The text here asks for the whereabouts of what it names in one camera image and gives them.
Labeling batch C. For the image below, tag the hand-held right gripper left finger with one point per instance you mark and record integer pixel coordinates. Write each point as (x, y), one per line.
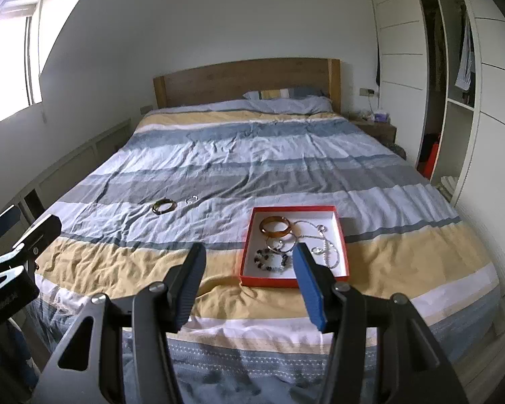
(189, 286)

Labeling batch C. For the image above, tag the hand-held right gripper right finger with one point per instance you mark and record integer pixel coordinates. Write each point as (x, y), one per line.
(309, 290)

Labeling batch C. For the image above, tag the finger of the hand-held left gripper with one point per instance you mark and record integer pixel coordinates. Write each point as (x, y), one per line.
(2, 227)
(42, 231)

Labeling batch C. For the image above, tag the red shallow box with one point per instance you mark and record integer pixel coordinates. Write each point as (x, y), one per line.
(294, 280)

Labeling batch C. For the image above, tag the silver bangle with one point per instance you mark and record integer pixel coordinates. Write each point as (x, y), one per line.
(293, 242)

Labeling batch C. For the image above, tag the amber bangle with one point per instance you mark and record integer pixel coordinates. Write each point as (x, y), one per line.
(266, 231)

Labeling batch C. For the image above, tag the dark brown bangle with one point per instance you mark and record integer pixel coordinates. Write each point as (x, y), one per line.
(158, 209)

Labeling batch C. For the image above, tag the window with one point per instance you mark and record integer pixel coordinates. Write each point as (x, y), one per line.
(8, 63)

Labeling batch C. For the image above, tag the wooden nightstand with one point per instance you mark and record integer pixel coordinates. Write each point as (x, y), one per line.
(378, 131)

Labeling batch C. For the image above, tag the red bag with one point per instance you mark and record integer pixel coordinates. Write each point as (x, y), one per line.
(430, 158)

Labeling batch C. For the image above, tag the purple tissue box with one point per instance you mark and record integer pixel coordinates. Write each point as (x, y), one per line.
(381, 117)

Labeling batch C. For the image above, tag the striped pillow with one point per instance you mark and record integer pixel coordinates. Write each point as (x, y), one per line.
(294, 102)

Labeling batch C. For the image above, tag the wooden headboard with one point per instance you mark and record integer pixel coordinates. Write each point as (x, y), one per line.
(235, 80)

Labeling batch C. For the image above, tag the hanging striped shirt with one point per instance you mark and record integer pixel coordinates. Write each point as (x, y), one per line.
(465, 67)

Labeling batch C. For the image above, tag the white wardrobe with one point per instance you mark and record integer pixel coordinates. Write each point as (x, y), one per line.
(404, 29)

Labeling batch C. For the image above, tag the wall power outlet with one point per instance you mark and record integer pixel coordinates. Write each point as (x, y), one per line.
(366, 91)

